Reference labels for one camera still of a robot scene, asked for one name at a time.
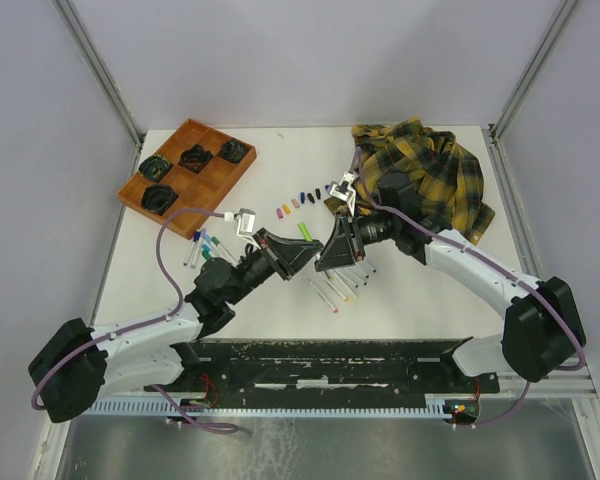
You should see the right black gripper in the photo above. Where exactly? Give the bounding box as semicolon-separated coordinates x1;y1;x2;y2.
315;209;398;272

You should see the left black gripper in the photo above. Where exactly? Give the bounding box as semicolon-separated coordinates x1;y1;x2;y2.
226;227;323;305

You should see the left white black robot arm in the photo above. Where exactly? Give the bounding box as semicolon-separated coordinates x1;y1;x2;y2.
28;229;323;423

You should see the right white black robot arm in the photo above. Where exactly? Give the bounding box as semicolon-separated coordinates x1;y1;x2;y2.
315;172;586;391

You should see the light blue cap marker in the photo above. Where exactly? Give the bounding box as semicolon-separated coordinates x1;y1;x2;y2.
203;244;223;258

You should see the orange compartment tray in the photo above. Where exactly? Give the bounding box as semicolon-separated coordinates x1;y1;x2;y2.
117;119;257;224

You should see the yellow plaid shirt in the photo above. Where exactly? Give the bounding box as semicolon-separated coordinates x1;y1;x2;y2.
351;118;495;245

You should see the dark green cable coil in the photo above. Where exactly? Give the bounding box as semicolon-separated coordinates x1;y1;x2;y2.
216;138;248;164

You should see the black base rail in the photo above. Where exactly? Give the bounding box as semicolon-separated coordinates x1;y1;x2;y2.
164;340;500;408

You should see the black cable coil centre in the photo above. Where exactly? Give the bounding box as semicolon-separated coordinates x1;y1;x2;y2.
179;143;214;174

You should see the black cable coil front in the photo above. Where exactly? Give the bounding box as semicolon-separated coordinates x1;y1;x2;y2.
140;183;179;215

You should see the green black cable coil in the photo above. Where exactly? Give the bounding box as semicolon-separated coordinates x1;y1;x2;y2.
138;154;175;182

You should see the white cable duct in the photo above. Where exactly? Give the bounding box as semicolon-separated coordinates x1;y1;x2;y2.
85;394;452;420

